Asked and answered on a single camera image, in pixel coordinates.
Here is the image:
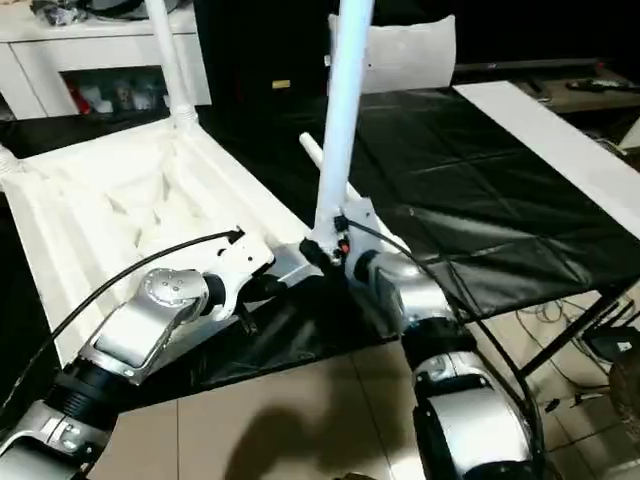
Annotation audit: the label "white plastic table leg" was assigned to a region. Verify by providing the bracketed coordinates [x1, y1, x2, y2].
[310, 0, 377, 253]
[299, 132, 413, 253]
[0, 145, 21, 183]
[147, 0, 199, 133]

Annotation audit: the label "white plastic table top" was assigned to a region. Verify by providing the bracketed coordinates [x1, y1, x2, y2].
[0, 118, 343, 367]

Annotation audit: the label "black table mat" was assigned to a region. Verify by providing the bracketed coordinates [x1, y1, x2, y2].
[0, 85, 640, 421]

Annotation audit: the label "grey cushion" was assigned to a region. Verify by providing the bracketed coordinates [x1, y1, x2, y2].
[327, 14, 458, 97]

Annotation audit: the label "white flat board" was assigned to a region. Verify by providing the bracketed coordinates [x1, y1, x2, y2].
[453, 80, 640, 243]

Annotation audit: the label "white glass-door cabinet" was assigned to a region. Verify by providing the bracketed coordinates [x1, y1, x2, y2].
[0, 0, 213, 119]

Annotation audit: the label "dark items on cabinet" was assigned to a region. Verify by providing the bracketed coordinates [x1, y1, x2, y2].
[28, 0, 153, 25]

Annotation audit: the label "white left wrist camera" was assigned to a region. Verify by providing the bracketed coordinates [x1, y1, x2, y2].
[194, 238, 277, 323]

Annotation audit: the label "thin floor cable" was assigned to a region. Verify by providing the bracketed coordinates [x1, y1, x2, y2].
[518, 296, 607, 335]

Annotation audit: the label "black metal frame leg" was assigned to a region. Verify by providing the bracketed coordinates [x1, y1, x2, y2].
[518, 285, 640, 379]

